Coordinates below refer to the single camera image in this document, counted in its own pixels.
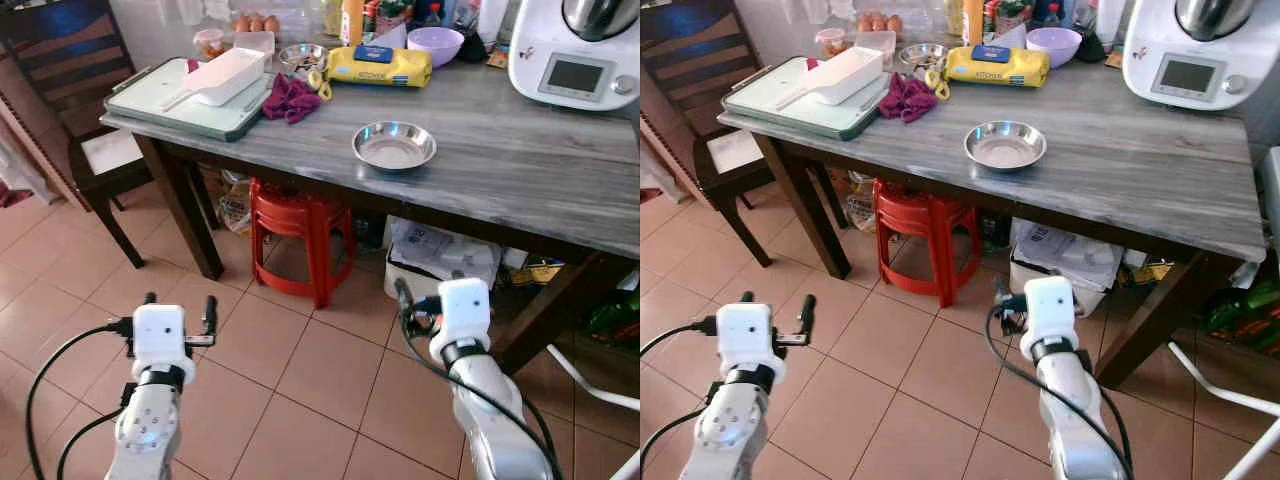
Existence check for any white storage box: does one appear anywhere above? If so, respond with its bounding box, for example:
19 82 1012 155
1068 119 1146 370
385 215 501 301
1010 220 1126 316

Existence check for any red plastic stool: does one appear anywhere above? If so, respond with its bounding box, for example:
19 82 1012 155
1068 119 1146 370
873 180 981 307
248 180 356 309

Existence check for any clear plastic bag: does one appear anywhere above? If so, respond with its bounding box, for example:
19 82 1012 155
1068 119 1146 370
848 170 881 233
220 170 256 236

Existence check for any green bottle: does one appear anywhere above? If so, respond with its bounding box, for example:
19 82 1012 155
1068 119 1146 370
585 290 641 351
1205 280 1280 356

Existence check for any stainless steel plate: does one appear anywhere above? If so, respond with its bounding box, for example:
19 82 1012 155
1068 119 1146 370
351 121 438 172
963 121 1048 172

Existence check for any grey top wooden table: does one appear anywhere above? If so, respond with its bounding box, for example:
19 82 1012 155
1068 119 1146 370
718 40 1269 391
100 40 641 376

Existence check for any pale green tray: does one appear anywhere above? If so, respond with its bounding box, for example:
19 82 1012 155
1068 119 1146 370
103 57 276 143
722 57 891 141

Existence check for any maroon cloth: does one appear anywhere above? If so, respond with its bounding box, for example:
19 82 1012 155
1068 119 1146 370
878 73 941 124
262 73 323 125

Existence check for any yellow kitchen wipes pack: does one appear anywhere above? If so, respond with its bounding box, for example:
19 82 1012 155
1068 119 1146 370
944 44 1051 89
326 44 434 89

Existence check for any white plastic scoop container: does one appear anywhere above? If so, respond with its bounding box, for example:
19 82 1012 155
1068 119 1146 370
160 47 269 111
775 46 886 111

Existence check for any small stainless steel bowl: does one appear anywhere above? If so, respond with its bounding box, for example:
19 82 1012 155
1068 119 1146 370
278 43 329 79
898 43 949 76

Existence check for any lavender plastic bowl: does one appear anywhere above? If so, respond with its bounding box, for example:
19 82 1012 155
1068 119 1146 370
407 27 465 68
1026 27 1083 69

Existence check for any dark wooden chair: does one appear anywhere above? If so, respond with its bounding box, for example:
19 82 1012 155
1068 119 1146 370
640 0 776 269
0 0 161 269

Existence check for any pale grey plastic container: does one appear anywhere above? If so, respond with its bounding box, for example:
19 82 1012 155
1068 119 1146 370
1258 148 1280 261

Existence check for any red green snack packet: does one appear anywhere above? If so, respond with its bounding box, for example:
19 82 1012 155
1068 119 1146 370
985 0 1031 36
365 0 411 36

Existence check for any white kitchen cooking machine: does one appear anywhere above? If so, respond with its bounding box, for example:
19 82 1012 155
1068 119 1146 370
1122 0 1258 111
508 0 641 111

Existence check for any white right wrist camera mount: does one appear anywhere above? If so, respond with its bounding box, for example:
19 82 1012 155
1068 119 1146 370
430 278 493 363
1018 276 1078 361

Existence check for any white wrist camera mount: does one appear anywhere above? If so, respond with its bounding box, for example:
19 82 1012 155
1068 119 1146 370
715 302 778 371
430 278 493 363
130 304 196 373
1018 276 1078 361

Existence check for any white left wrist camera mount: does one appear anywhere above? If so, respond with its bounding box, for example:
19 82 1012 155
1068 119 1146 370
715 302 778 371
130 304 196 373

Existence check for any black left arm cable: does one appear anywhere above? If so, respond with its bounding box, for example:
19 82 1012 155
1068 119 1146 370
24 318 136 480
640 316 719 356
58 405 131 480
640 405 713 471

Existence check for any white metal tube frame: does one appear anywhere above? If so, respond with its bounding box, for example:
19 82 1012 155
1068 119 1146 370
1168 342 1280 480
545 344 641 480

